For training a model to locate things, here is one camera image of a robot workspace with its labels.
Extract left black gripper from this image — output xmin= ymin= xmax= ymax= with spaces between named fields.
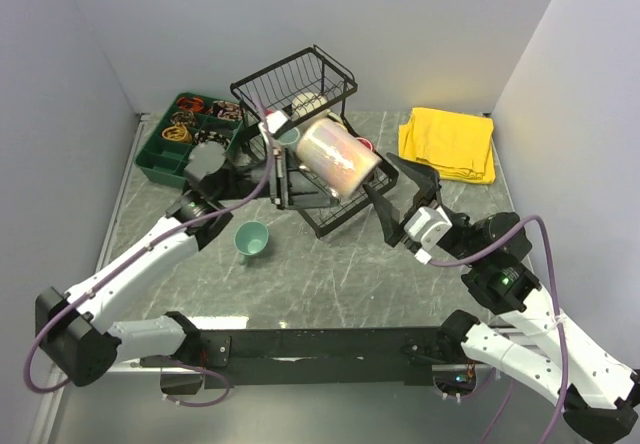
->
xmin=215 ymin=146 xmax=339 ymax=211

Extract pink purple-inside mug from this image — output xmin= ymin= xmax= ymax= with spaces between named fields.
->
xmin=295 ymin=118 xmax=382 ymax=200

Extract teal glazed ceramic mug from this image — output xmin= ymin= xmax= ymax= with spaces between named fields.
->
xmin=276 ymin=128 xmax=301 ymax=149

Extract mint green cup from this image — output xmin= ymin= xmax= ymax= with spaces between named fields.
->
xmin=234 ymin=221 xmax=270 ymax=264

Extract red enamel mug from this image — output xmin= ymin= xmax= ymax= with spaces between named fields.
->
xmin=356 ymin=137 xmax=374 ymax=151

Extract floral white green-inside mug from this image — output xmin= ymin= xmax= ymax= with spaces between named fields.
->
xmin=291 ymin=92 xmax=344 ymax=127

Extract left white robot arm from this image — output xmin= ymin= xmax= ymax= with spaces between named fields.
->
xmin=34 ymin=142 xmax=339 ymax=387

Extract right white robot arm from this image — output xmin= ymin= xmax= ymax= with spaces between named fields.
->
xmin=364 ymin=154 xmax=639 ymax=443

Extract folded yellow cloth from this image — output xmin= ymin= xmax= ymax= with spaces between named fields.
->
xmin=398 ymin=107 xmax=496 ymax=185

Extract floral pink scrunchie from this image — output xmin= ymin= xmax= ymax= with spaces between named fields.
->
xmin=208 ymin=100 xmax=244 ymax=121

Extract black floral scrunchie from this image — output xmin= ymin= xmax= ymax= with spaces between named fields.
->
xmin=194 ymin=129 xmax=232 ymax=148

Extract green compartment tray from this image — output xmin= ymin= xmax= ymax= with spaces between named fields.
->
xmin=135 ymin=92 xmax=244 ymax=189

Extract black base bar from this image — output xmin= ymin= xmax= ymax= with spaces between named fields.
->
xmin=183 ymin=327 xmax=469 ymax=386

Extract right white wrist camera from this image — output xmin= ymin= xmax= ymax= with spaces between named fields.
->
xmin=404 ymin=206 xmax=453 ymax=265

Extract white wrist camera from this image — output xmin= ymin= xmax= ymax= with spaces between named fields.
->
xmin=259 ymin=110 xmax=290 ymax=137
xmin=404 ymin=206 xmax=453 ymax=265

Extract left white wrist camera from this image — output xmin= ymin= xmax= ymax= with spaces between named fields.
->
xmin=259 ymin=110 xmax=290 ymax=137

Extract black wire dish rack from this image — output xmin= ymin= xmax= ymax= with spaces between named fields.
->
xmin=230 ymin=45 xmax=399 ymax=238

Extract yellow hair ties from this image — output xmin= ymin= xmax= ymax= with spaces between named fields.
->
xmin=163 ymin=125 xmax=195 ymax=146

